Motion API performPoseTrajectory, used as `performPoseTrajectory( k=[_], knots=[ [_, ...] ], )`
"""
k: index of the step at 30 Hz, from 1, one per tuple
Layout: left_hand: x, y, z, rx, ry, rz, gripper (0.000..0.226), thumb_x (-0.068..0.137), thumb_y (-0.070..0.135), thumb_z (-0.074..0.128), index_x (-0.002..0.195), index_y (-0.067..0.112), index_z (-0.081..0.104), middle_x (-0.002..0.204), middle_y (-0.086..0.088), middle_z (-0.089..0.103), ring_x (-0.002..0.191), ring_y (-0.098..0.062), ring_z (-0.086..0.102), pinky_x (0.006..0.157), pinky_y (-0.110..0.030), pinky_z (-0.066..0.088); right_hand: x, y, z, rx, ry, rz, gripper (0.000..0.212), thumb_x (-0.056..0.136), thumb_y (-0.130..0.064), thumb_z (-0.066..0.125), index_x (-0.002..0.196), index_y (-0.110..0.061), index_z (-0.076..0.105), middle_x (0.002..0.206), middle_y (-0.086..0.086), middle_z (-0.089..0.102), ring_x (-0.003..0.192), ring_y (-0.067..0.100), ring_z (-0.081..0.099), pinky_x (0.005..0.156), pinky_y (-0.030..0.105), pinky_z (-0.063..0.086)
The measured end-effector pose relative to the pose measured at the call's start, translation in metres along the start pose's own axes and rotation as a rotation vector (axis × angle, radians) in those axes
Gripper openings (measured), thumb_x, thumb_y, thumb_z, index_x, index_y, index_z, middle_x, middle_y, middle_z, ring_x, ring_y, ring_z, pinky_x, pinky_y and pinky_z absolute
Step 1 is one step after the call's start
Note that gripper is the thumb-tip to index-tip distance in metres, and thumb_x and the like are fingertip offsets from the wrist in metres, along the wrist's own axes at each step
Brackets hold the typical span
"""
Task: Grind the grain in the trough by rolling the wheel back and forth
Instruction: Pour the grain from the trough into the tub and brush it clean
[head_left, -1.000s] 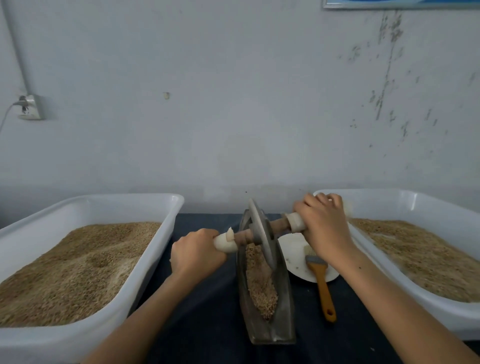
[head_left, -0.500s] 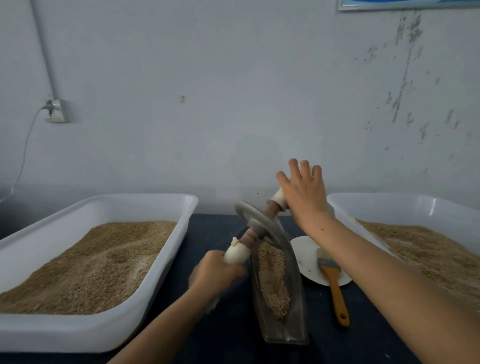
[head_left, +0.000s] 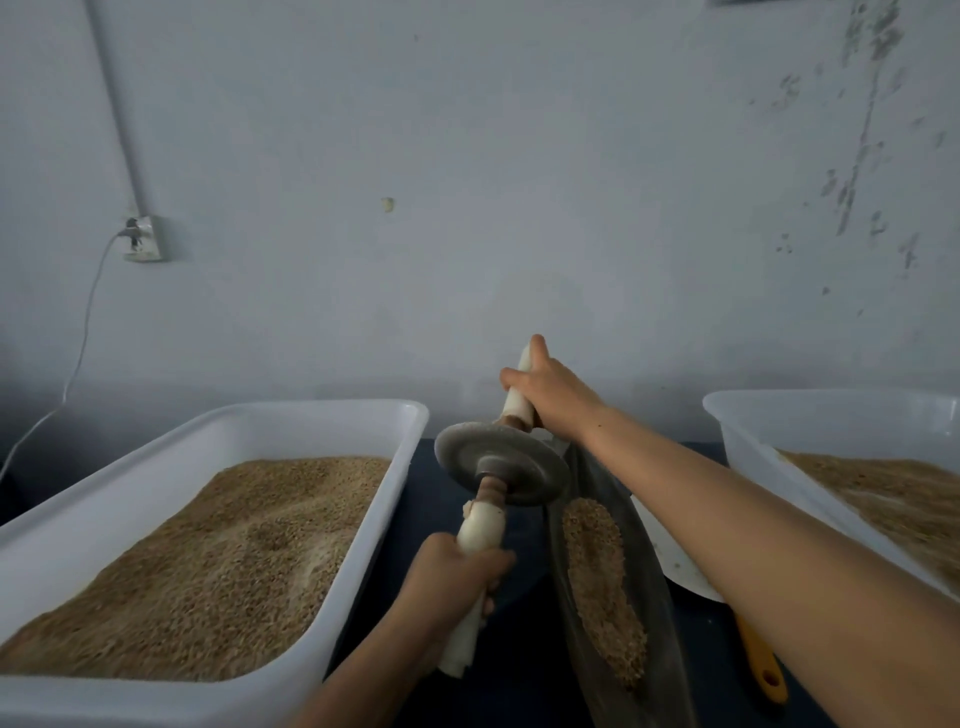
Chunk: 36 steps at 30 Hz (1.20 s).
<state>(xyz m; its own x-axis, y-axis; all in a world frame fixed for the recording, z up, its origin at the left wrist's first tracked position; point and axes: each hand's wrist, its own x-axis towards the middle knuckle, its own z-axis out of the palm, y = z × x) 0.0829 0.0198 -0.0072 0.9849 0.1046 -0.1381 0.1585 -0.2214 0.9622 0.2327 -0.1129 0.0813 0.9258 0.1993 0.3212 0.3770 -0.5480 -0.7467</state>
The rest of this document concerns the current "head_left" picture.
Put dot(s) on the person's left hand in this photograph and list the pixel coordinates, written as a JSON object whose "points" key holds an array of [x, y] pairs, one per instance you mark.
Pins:
{"points": [[439, 581]]}

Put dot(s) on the person's right hand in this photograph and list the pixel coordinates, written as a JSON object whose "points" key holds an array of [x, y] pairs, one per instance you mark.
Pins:
{"points": [[559, 397]]}

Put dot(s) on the person's right fingers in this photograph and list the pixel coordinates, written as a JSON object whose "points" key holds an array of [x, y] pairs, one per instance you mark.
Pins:
{"points": [[534, 367]]}

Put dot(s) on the person's left fingers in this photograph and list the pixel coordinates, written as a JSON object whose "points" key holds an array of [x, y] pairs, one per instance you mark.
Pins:
{"points": [[495, 574]]}

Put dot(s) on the person's right forearm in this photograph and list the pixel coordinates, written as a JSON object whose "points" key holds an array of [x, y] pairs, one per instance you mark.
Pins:
{"points": [[750, 555]]}

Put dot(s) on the person's left forearm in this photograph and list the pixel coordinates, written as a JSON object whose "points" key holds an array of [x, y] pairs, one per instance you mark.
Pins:
{"points": [[375, 675]]}

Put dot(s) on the grain in metal trough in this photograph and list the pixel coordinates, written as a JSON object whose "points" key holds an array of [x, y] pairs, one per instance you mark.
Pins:
{"points": [[600, 585]]}

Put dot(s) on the white plate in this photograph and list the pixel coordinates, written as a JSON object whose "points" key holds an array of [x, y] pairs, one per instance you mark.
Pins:
{"points": [[675, 559]]}

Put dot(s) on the boat-shaped metal grinding trough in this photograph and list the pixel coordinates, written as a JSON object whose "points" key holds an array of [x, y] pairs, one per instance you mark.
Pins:
{"points": [[670, 660]]}

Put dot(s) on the large white plastic tub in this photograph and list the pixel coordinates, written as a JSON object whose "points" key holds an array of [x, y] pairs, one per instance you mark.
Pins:
{"points": [[112, 487], [795, 420]]}

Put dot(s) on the heap of brown grain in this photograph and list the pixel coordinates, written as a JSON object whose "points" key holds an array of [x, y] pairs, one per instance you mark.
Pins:
{"points": [[217, 570], [900, 495]]}

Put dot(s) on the grey plug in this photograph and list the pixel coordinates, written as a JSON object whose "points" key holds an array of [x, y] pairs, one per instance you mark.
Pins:
{"points": [[132, 231]]}

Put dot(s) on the white wall socket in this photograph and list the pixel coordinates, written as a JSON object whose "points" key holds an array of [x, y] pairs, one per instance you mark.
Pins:
{"points": [[148, 244]]}

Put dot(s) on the white wall conduit pipe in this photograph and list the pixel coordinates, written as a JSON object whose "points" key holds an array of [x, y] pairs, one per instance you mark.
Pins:
{"points": [[116, 105]]}

